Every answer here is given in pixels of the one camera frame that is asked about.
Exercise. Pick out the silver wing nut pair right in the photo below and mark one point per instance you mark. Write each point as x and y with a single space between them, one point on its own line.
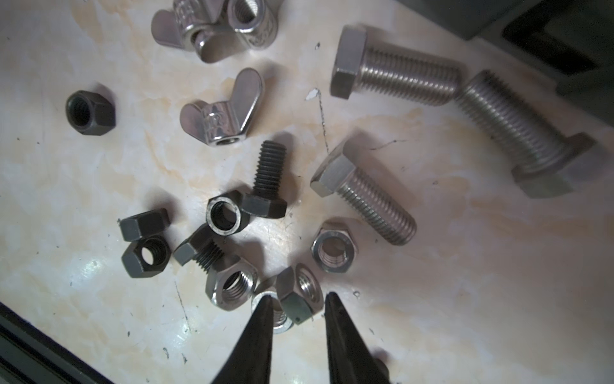
254 21

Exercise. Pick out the silver wing nut pair left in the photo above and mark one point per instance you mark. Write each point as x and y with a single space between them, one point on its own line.
199 26

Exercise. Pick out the black hex nut lower pair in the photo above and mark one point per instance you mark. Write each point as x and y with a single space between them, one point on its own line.
147 257

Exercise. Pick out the dark hex nut shiny rim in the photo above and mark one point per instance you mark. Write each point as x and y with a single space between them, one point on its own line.
224 214

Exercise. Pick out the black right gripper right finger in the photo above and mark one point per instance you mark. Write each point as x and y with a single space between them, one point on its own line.
348 356

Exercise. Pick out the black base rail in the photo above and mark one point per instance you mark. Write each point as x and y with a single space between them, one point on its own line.
30 356

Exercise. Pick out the black hex nut lone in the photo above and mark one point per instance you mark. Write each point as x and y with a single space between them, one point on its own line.
90 113

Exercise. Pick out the silver hex bolt lower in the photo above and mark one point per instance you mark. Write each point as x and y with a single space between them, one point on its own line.
340 174

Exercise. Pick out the silver hex bolt right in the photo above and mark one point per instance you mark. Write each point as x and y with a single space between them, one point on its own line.
546 163

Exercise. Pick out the silver wing nut lone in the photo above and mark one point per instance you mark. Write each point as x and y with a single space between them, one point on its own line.
224 123

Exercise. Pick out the green transparent organizer box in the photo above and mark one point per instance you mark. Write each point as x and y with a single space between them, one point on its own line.
569 41

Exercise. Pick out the silver hex bolt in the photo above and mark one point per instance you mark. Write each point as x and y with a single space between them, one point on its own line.
340 174
546 163
362 65

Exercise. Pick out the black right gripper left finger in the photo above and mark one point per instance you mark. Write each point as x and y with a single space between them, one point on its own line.
250 361

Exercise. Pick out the silver hex nut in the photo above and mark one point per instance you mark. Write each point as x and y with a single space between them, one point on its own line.
334 248
299 293
231 282

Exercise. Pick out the black hex nut pair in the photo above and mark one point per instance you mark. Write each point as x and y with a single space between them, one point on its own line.
147 257
144 225

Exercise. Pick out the black hex bolt short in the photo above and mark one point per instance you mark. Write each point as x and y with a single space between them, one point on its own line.
199 247

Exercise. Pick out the black hex nut upper pair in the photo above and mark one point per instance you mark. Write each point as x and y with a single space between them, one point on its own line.
144 225

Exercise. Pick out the silver wing nut pair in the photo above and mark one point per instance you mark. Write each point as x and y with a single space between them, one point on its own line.
199 26
254 21

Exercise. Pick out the black hex bolt upright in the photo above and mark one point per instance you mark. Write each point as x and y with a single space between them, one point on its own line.
264 200

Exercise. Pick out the silver hex bolt upper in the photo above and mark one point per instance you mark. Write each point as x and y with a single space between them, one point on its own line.
362 65

